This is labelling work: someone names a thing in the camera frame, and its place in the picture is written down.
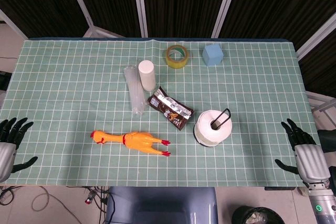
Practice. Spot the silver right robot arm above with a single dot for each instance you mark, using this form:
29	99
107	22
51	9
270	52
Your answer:
323	203

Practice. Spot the blue grey robot torso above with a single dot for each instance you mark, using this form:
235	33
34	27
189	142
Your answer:
160	205

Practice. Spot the brown snack packet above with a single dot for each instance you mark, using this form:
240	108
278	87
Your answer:
170	108

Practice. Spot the yellow packing tape roll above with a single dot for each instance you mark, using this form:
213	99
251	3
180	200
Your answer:
177	62

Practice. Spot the white metal rack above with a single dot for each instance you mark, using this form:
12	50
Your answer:
321	103

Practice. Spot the yellow rubber chicken toy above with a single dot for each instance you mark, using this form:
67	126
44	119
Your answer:
136	141

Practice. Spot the white cylindrical bottle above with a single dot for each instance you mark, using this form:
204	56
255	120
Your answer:
147	75

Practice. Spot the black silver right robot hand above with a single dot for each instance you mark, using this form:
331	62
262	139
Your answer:
311	161

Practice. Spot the light blue foam cube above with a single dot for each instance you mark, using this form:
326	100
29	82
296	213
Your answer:
212	54

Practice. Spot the red tipped plug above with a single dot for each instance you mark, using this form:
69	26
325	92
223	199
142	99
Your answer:
89	198

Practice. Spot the white toilet paper roll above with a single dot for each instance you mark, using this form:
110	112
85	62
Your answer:
207	132

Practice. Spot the white partition frame post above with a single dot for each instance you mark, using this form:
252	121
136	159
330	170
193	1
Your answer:
140	3
225	3
317	35
11	24
78	1

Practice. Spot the black trash bin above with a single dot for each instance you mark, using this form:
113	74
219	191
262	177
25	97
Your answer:
257	216

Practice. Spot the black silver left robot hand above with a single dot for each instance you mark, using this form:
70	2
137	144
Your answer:
7	155

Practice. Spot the green checkered tablecloth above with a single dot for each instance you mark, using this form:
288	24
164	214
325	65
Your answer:
78	103

